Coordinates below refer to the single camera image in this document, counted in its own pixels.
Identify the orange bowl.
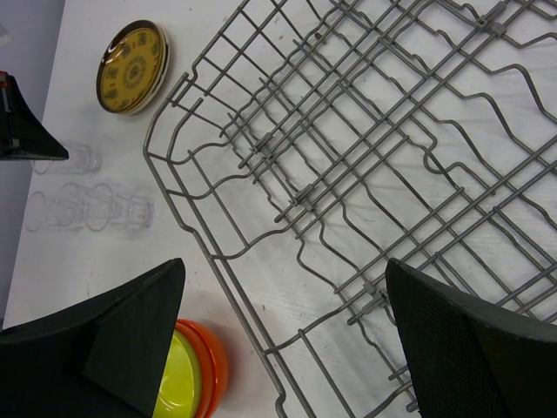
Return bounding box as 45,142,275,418
177,319,230,417
176,322,216,417

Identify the grey wire dish rack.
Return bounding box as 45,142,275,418
144,1,556,417

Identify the beige plate with black characters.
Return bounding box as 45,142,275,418
128,24,171,115

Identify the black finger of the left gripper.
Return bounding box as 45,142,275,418
1,71,70,161

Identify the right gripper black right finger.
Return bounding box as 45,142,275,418
386,259,556,417

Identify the yellow patterned plate dark rim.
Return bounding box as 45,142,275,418
96,19,164,115

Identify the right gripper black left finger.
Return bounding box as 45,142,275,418
1,259,185,417

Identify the clear glass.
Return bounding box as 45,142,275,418
31,142,103,175
23,192,85,233
53,182,154,233

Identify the lime green bowl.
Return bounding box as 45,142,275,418
152,329,202,418

